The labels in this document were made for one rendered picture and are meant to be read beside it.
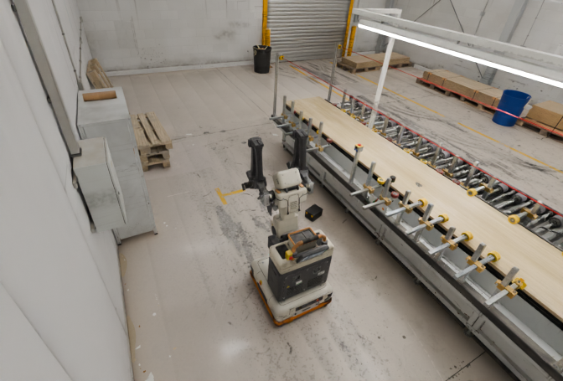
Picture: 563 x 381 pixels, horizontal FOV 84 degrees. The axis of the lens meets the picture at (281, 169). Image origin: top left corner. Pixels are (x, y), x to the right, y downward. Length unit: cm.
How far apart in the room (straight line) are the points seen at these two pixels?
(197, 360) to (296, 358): 85
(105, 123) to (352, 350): 305
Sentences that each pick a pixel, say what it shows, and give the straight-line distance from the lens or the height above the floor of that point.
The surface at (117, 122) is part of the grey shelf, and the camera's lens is 330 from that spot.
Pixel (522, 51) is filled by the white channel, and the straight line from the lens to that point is 283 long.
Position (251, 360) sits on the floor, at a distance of 315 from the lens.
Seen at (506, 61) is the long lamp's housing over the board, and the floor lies 236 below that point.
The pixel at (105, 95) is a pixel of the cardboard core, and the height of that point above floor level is 161.
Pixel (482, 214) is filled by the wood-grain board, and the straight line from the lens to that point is 368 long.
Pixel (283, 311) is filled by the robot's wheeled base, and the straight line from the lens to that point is 306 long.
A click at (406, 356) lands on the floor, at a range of 343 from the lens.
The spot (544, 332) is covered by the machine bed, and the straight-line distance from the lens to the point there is 328.
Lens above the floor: 288
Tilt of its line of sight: 34 degrees down
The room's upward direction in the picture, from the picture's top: 4 degrees clockwise
